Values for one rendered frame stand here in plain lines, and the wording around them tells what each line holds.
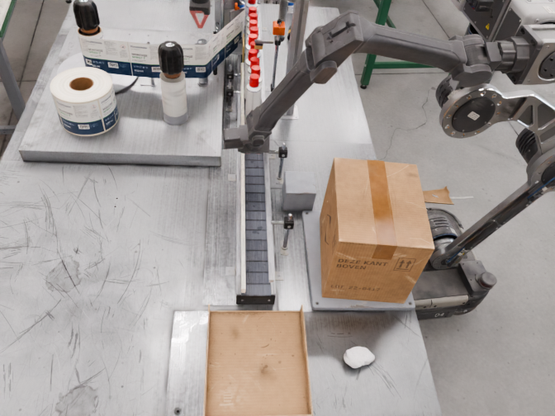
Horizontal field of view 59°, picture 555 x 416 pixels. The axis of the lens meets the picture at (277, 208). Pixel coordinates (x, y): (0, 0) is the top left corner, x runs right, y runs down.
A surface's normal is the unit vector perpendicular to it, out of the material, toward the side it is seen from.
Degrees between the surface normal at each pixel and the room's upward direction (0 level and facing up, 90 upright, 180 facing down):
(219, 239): 0
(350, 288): 90
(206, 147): 0
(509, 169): 0
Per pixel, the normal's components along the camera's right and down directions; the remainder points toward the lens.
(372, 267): -0.04, 0.76
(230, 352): 0.09, -0.65
